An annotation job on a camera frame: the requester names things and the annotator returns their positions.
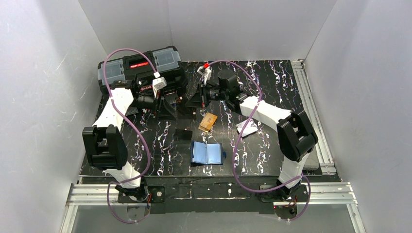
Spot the orange credit card stack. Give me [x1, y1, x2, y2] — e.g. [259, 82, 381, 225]
[198, 113, 218, 132]

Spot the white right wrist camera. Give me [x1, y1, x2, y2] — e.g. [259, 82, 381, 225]
[197, 63, 212, 85]

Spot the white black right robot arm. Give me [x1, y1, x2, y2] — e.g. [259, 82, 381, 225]
[186, 65, 318, 196]

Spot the black red toolbox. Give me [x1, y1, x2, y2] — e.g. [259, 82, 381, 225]
[106, 46, 189, 109]

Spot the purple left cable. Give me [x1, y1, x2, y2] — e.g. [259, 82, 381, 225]
[102, 48, 162, 224]

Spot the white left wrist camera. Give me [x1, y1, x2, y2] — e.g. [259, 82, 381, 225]
[152, 77, 167, 99]

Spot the navy blue card holder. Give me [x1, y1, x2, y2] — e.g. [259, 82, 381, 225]
[190, 141, 226, 165]

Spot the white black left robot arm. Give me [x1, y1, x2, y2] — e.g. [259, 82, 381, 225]
[82, 81, 142, 189]

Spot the white card stack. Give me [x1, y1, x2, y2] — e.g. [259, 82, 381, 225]
[236, 119, 258, 137]

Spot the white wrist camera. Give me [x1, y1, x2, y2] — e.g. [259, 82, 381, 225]
[152, 77, 167, 99]
[197, 63, 212, 85]

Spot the purple cable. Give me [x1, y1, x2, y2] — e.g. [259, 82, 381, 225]
[102, 48, 162, 224]
[204, 60, 311, 222]

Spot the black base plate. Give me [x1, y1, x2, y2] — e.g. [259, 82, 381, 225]
[117, 176, 309, 215]

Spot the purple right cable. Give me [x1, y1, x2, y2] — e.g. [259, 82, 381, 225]
[204, 60, 311, 222]

